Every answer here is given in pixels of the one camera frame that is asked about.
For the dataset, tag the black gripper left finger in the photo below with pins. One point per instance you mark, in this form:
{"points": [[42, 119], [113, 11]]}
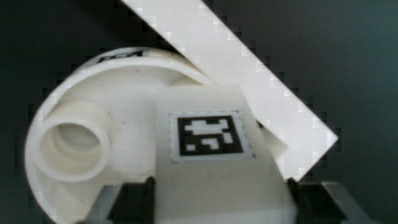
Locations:
{"points": [[134, 206]]}

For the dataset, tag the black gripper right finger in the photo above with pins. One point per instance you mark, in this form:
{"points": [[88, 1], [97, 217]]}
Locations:
{"points": [[319, 209]]}

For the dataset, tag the white stool leg with tag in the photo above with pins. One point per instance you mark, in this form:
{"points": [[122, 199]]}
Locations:
{"points": [[220, 183]]}

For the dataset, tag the white round stool seat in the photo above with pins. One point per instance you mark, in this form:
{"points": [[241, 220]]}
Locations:
{"points": [[92, 141]]}

